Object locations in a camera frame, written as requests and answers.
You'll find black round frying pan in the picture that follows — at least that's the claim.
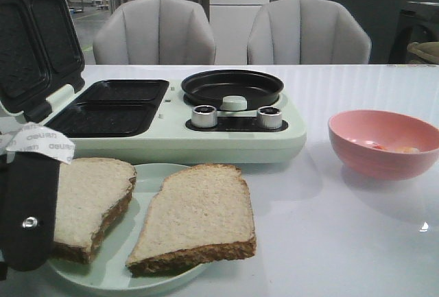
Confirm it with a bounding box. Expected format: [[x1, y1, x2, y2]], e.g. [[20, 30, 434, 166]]
[[181, 69, 284, 110]]

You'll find dark washing machine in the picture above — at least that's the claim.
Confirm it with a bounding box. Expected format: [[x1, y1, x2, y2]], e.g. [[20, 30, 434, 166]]
[[388, 1, 438, 64]]

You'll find cooked shrimp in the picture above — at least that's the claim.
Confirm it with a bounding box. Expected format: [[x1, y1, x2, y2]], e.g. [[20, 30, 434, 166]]
[[366, 141, 420, 154]]

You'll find right grey upholstered chair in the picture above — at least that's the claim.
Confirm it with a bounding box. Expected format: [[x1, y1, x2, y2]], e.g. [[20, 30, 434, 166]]
[[247, 0, 372, 64]]

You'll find mint green round plate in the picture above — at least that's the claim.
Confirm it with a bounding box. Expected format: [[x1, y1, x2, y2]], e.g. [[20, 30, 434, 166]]
[[49, 163, 210, 296]]

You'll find grey upholstered chair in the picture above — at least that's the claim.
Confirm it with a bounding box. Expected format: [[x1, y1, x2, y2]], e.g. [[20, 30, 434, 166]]
[[93, 0, 216, 65], [247, 0, 372, 64]]

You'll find breakfast maker hinged lid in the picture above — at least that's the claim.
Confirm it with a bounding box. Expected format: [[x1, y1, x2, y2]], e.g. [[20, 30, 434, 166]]
[[1, 0, 85, 122]]

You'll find silver control knob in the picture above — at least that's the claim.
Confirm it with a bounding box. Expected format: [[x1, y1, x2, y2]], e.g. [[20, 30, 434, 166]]
[[191, 105, 217, 128], [256, 106, 283, 130]]

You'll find pink plastic bowl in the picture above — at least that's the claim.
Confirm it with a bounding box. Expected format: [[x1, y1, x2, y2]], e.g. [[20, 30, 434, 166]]
[[328, 110, 438, 180]]

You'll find white printed tape label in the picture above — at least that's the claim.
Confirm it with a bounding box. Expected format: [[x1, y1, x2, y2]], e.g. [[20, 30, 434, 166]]
[[1, 122, 75, 164]]

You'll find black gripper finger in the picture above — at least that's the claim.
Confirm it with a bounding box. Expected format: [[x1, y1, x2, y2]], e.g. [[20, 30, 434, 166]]
[[1, 152, 60, 272]]

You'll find left silver control knob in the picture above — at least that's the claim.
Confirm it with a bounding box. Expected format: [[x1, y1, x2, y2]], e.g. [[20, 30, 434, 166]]
[[191, 105, 217, 128]]

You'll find mint green breakfast maker base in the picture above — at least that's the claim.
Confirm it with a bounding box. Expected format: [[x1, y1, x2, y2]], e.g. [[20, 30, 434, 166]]
[[44, 80, 307, 164]]

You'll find bread slice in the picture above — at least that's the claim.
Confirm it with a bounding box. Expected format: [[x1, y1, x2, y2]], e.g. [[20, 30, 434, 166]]
[[51, 158, 137, 265], [125, 163, 257, 278]]

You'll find left grey upholstered chair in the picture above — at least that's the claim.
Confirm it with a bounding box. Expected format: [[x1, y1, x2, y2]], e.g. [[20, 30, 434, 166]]
[[93, 0, 216, 65]]

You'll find white refrigerator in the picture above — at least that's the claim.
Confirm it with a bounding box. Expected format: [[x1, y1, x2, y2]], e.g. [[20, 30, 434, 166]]
[[209, 0, 270, 64]]

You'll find mint green pan handle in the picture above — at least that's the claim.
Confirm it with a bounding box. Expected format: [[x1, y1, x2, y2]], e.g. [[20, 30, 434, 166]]
[[220, 95, 247, 112]]

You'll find right silver control knob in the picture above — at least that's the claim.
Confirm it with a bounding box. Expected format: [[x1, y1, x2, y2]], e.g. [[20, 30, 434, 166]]
[[256, 106, 283, 130]]

